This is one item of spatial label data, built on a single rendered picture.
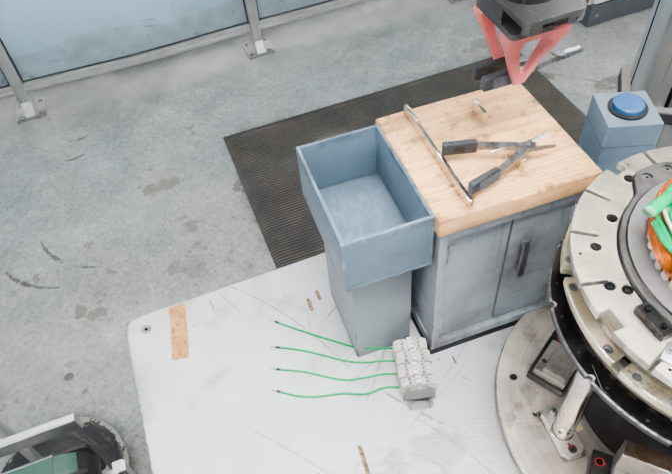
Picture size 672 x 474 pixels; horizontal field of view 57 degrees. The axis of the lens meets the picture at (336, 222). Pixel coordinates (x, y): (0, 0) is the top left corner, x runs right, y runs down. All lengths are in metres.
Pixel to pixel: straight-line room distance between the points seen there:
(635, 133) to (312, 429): 0.57
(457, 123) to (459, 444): 0.40
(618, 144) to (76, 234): 1.84
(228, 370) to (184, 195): 1.44
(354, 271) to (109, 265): 1.55
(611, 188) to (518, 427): 0.33
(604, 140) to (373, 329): 0.39
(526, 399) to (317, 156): 0.41
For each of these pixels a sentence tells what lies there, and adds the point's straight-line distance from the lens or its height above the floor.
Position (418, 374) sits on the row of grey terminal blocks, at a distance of 0.85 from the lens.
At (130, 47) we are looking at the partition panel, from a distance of 2.81.
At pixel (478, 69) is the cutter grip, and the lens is 0.68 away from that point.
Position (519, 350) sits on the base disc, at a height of 0.80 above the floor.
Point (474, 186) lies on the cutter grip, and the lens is 0.68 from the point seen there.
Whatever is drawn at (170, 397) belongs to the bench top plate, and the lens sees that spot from 0.93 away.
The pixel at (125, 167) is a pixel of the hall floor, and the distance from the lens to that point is 2.49.
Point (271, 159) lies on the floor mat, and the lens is 2.33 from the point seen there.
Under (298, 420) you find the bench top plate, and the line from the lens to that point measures 0.87.
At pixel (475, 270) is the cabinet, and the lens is 0.80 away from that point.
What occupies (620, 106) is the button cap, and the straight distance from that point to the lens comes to 0.89.
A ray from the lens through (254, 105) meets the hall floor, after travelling 2.61.
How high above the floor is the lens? 1.57
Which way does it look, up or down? 48 degrees down
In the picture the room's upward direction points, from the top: 6 degrees counter-clockwise
